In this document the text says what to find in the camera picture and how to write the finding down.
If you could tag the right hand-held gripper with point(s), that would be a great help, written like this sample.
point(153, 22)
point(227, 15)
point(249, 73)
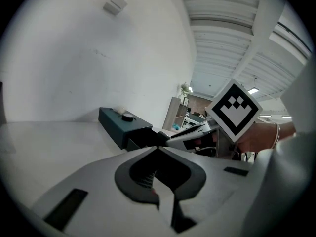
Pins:
point(234, 110)

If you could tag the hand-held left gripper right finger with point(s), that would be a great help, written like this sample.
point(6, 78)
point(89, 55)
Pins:
point(212, 181)

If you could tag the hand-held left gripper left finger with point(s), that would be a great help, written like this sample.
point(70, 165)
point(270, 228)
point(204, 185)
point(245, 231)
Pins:
point(93, 181)

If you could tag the dark teal drawer box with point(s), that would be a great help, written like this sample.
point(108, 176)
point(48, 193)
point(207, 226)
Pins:
point(123, 128)

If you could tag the black round makeup compact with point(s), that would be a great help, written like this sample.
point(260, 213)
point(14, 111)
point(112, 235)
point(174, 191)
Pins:
point(128, 117)

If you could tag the white makeup puff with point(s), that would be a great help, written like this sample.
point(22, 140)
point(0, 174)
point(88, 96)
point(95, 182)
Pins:
point(120, 110)

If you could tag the blue plastic bag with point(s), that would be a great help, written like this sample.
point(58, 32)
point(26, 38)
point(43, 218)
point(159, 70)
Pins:
point(176, 127)

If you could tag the wooden shelf cabinet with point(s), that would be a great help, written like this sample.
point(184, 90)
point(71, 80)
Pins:
point(174, 112)

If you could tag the green potted plant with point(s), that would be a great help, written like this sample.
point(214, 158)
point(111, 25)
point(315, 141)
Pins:
point(185, 89)

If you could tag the person's white sleeve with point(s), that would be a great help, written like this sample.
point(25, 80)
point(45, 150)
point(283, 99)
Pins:
point(284, 171)

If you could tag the rectangular ceiling lamp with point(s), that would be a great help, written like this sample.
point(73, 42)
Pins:
point(253, 90)

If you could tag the white wall junction box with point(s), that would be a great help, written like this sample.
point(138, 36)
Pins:
point(115, 4)

